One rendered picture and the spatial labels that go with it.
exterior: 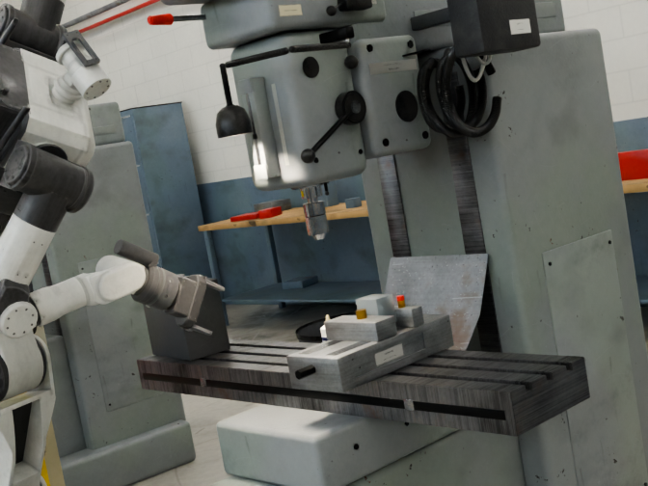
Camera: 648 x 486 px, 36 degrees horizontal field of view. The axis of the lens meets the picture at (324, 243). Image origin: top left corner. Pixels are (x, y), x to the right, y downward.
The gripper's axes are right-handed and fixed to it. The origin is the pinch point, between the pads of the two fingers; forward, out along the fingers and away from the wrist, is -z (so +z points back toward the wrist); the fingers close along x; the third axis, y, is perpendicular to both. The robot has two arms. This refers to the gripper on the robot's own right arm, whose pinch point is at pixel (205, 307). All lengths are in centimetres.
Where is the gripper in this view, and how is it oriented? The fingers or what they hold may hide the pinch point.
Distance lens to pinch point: 231.4
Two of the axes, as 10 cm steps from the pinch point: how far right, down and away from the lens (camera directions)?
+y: -6.5, 0.4, 7.6
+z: -7.2, -3.5, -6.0
